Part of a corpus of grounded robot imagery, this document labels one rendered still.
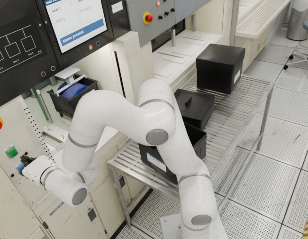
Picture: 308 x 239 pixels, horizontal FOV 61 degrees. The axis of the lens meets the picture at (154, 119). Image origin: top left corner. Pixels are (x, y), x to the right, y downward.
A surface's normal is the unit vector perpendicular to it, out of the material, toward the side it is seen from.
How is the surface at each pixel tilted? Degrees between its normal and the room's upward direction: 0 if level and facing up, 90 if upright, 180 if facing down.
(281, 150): 0
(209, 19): 90
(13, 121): 90
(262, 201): 0
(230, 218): 0
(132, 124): 68
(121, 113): 58
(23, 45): 90
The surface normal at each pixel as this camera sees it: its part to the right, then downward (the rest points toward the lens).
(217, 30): -0.57, 0.56
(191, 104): -0.10, -0.77
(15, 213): 0.81, 0.30
